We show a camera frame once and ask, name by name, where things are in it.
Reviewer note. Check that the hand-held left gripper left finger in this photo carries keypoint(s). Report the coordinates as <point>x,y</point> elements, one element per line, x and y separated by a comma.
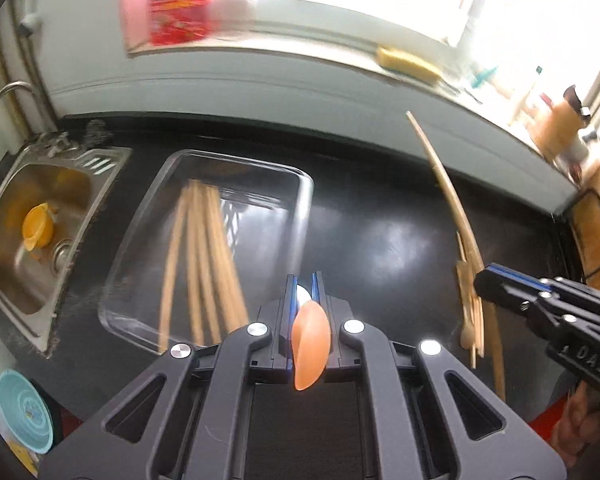
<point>291,310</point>

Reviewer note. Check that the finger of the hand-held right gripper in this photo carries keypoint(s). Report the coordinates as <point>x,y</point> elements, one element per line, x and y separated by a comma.
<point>505,295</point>
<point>520,276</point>

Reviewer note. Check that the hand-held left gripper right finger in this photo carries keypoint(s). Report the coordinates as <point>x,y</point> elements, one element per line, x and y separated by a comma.
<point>318,290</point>

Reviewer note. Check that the clear plastic container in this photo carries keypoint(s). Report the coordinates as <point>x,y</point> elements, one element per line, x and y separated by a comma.
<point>265,210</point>

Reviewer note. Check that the bunch of wooden chopsticks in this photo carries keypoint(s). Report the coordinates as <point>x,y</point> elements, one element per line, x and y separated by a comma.
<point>200,260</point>

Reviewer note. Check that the long pale chopstick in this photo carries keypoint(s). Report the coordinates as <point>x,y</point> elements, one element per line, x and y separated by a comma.
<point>447,185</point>

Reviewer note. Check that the person's right hand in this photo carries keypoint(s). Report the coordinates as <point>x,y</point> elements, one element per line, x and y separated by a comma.
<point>590,430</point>

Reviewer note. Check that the red object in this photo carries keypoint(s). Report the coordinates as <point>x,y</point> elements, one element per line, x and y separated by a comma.
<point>550,415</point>

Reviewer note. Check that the grey stone mortar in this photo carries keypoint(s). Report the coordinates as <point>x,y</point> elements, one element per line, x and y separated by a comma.
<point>580,152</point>

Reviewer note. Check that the bamboo utensil holder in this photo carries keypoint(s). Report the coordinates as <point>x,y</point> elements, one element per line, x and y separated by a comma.
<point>557,130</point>

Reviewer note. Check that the dark wooden spoon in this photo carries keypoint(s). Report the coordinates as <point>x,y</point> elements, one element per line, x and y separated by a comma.
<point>575,100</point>

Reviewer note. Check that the teal toothbrush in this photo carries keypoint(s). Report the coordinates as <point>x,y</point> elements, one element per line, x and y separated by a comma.
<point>482,77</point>

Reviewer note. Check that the yellow sponge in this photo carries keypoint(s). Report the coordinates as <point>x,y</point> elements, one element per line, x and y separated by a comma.
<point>410,62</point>

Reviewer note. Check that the dark scouring pad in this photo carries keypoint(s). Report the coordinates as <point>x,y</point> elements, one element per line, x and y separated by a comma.
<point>99,132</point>

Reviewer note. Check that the yellow plastic cup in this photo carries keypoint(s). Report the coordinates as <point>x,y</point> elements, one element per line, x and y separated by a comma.
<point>37,227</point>

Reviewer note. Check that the stainless steel sink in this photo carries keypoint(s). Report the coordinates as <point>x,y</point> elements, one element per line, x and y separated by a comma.
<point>10,270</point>

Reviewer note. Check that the red detergent pump bottle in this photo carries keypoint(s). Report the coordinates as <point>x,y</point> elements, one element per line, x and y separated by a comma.
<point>172,5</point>

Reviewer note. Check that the chrome faucet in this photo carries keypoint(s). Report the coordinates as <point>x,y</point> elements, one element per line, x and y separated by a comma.
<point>2,92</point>

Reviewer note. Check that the white wall fitting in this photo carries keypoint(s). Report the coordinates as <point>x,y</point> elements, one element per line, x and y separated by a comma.
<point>27,21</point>

